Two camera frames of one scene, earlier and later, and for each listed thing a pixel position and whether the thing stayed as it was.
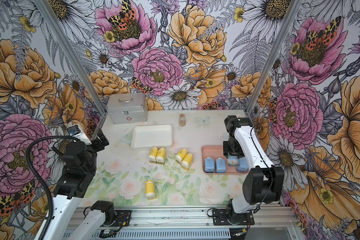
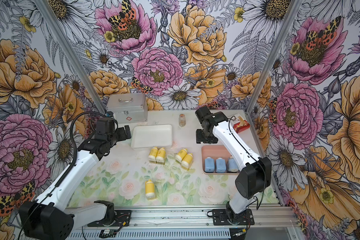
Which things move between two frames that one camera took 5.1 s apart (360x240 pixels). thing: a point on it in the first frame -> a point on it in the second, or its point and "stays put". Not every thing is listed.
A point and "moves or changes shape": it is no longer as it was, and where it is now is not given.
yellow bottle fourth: [187, 161] stays put
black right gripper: [226, 149] -> [199, 138]
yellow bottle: [182, 153] stays put
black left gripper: [100, 146] -> [122, 133]
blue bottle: [233, 160] moves or changes shape
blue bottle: [209, 165] stays put
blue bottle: [220, 166] stays put
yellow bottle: [152, 154] stays put
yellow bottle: [161, 156] stays put
